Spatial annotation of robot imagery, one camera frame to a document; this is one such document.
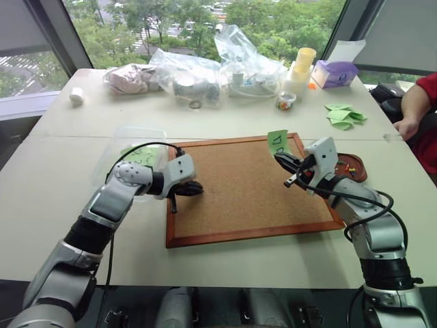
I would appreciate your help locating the person in red sleeve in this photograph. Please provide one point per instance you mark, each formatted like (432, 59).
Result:
(428, 143)

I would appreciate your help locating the clear plastic box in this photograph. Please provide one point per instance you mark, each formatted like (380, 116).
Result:
(143, 135)

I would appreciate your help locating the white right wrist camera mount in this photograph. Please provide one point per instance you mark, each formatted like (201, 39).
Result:
(322, 157)

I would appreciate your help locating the large clear plastic bag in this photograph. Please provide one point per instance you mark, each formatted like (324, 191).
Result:
(246, 54)

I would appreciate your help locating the black bag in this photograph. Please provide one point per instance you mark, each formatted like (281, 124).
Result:
(389, 94)

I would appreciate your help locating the brown oval tray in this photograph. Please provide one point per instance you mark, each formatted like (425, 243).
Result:
(358, 164)

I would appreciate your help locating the green note with black drawing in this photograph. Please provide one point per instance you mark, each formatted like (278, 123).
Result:
(278, 141)

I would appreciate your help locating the dark window frame post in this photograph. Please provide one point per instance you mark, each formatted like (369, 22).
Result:
(65, 34)
(345, 30)

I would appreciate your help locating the grey rounded shape under table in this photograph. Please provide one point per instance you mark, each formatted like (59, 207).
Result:
(175, 307)

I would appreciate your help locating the green note with scribbles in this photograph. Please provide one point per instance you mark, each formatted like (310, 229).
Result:
(141, 155)

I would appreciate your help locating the clear bag with pink contents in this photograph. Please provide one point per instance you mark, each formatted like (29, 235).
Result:
(128, 79)

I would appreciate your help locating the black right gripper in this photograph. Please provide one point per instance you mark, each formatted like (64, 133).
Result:
(308, 161)

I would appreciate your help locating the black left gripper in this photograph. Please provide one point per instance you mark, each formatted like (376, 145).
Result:
(192, 188)

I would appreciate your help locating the green paper note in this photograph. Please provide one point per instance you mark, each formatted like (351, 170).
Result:
(339, 122)
(338, 107)
(356, 117)

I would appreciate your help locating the person's bare hand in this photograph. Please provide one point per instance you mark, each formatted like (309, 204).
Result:
(408, 128)

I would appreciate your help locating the yellow plastic cup stack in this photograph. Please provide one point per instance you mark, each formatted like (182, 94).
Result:
(304, 61)

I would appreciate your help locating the clear bag with grey can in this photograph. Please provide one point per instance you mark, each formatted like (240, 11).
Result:
(191, 82)

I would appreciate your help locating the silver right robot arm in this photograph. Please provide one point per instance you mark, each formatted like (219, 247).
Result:
(379, 232)

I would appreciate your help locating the purple tissue box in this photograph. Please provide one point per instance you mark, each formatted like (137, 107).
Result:
(336, 74)

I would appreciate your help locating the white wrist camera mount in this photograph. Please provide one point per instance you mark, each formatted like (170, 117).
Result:
(322, 157)
(179, 171)

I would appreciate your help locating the person's bare forearm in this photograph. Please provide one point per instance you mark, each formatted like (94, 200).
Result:
(413, 104)

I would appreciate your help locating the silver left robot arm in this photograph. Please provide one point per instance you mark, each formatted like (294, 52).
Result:
(112, 201)

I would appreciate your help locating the wood framed cork board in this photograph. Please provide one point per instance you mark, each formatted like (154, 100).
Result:
(246, 191)

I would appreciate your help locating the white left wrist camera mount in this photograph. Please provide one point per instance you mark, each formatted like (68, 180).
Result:
(179, 171)

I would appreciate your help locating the white plastic container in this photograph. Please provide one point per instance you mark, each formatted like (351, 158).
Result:
(297, 82)

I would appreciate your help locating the small orange item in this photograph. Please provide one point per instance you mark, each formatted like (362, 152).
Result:
(310, 86)

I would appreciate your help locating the white tape roll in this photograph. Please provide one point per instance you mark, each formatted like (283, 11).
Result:
(76, 95)

